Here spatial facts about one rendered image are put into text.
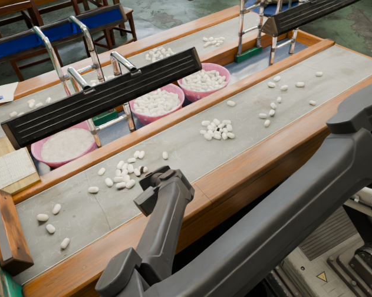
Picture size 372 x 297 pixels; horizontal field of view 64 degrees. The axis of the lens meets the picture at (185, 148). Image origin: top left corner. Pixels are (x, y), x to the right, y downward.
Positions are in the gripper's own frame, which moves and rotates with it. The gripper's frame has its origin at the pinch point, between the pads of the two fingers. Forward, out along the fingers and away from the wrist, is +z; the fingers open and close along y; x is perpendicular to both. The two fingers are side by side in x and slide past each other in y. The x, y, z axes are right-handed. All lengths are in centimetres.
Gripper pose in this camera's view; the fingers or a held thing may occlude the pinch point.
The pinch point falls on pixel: (149, 180)
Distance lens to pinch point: 96.6
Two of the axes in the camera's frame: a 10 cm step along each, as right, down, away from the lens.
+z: -4.0, 0.3, 9.1
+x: 4.1, 9.0, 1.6
